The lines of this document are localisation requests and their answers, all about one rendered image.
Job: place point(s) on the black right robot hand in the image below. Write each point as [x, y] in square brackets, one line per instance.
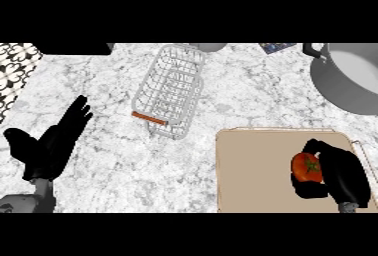
[347, 173]

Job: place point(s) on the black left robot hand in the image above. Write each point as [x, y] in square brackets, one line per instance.
[53, 146]

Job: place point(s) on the red tomato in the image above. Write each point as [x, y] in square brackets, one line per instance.
[306, 167]

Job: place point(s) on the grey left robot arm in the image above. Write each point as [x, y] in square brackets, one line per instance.
[29, 198]

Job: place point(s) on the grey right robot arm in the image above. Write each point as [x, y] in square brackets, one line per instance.
[348, 207]

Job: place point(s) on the beige tray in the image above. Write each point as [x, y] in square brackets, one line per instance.
[255, 170]

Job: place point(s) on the black and white patterned tile panel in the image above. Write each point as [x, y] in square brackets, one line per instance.
[13, 75]

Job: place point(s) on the black appliance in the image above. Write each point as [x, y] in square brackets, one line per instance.
[74, 48]

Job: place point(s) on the dark blue patterned object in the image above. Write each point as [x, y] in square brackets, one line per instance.
[276, 47]

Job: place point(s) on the grey round object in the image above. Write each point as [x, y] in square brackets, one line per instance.
[208, 46]

